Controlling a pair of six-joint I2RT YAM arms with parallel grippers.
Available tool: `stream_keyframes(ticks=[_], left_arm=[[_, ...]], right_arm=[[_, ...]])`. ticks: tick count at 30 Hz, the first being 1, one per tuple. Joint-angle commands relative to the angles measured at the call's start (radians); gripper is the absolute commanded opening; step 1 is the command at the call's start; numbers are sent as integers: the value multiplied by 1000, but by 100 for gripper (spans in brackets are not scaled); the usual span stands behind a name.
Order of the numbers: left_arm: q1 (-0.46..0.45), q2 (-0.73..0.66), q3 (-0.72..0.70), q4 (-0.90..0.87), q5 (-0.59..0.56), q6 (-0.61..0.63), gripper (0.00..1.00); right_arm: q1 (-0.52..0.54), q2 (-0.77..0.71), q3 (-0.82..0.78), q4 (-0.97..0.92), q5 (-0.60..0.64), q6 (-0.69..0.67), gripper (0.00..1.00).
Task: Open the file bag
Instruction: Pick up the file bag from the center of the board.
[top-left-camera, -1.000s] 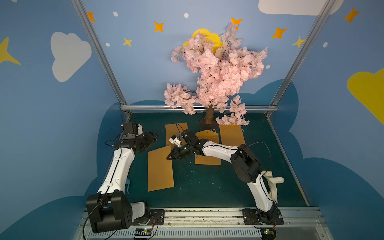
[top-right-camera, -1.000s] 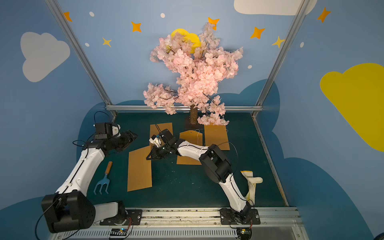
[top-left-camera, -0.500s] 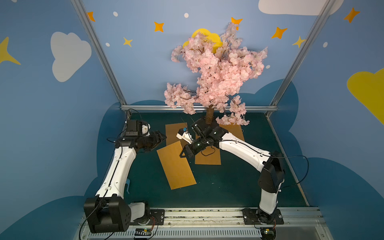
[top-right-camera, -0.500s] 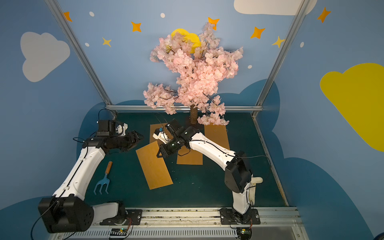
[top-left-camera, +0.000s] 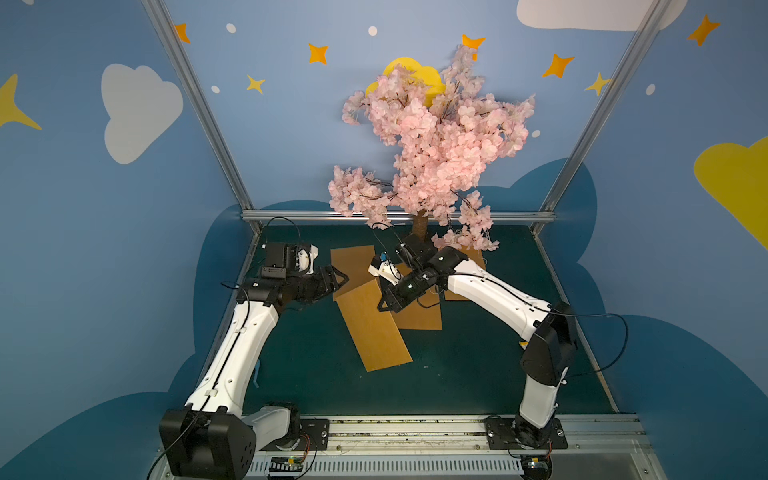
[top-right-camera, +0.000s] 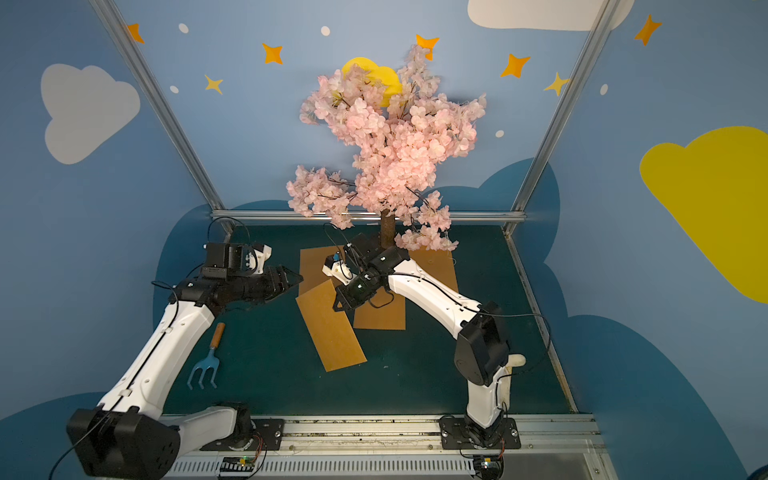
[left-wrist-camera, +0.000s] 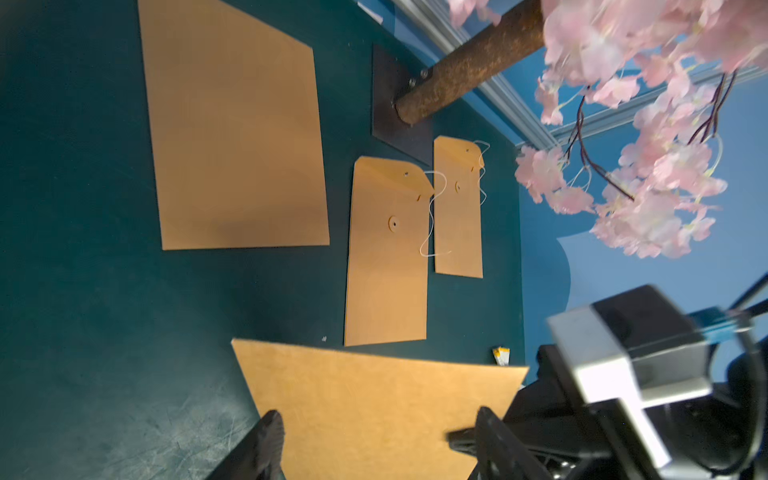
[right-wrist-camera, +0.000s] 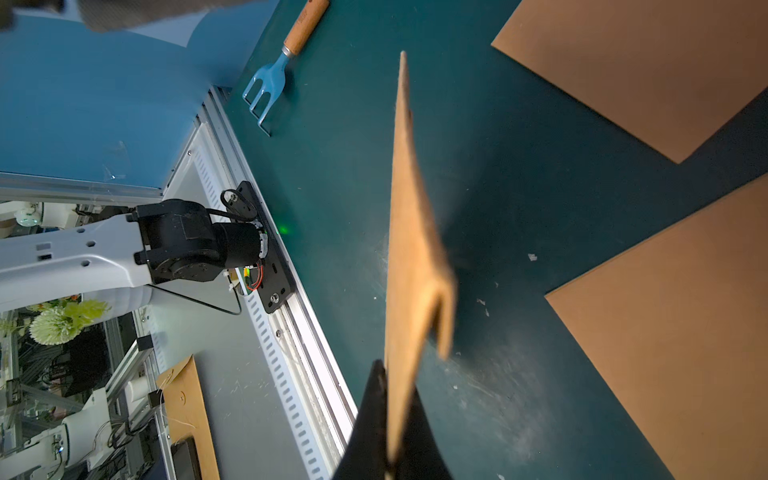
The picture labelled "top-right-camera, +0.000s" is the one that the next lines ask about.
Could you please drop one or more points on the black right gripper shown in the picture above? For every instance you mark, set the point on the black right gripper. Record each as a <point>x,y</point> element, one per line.
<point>349,294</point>

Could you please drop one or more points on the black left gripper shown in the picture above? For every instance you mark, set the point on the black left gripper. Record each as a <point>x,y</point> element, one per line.
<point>265,285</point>

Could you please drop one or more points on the brown kraft envelope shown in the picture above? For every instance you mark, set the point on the brown kraft envelope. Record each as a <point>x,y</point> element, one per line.
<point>385,311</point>
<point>331,332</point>
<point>312,261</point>

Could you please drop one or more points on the brown kraft file bag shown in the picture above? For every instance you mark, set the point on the brown kraft file bag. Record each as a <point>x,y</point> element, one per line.
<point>438,264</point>

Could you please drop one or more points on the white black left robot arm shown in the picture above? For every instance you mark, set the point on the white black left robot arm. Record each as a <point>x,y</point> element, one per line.
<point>123,437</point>

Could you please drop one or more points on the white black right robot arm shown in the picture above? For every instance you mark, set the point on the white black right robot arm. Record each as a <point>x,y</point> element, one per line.
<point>482,351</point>

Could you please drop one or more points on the blue plastic fork toy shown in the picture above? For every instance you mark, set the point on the blue plastic fork toy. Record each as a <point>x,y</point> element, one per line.
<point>208,365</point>

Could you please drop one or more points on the pink cherry blossom tree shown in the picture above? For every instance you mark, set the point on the pink cherry blossom tree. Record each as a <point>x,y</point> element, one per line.
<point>404,128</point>

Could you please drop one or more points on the white yellow cloth strip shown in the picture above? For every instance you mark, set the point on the white yellow cloth strip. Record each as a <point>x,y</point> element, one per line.
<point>503,380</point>

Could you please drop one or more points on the left circuit board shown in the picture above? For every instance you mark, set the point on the left circuit board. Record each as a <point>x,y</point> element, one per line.
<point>242,466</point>

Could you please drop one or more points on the circuit board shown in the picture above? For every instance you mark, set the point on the circuit board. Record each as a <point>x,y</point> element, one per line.
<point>487,468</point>
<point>242,466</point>

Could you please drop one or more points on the right circuit board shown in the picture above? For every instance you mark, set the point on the right circuit board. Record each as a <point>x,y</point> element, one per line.
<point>487,468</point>

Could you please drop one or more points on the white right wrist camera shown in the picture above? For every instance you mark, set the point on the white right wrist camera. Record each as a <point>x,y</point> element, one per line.
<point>335,267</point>

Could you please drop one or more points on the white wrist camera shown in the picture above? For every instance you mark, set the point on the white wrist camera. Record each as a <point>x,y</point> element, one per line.
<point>256,256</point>
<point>335,267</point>

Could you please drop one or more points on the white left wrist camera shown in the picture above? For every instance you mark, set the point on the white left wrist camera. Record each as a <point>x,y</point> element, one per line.
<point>256,256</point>

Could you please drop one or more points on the aluminium right corner post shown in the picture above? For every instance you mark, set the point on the aluminium right corner post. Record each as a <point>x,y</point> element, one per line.
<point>580,74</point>

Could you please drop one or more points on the aluminium corner post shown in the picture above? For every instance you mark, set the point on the aluminium corner post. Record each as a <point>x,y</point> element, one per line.
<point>580,74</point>
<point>113,22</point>

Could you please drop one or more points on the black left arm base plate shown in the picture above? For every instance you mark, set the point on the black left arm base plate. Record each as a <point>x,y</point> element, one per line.
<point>263,434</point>

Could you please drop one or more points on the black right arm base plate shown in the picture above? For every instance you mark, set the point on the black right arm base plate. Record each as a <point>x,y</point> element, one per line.
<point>459,433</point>

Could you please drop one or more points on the aluminium front rail frame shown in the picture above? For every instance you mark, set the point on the aluminium front rail frame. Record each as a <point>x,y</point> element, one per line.
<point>409,446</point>

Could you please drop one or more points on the aluminium left corner post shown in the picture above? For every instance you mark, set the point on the aluminium left corner post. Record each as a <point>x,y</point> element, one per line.
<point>113,22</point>

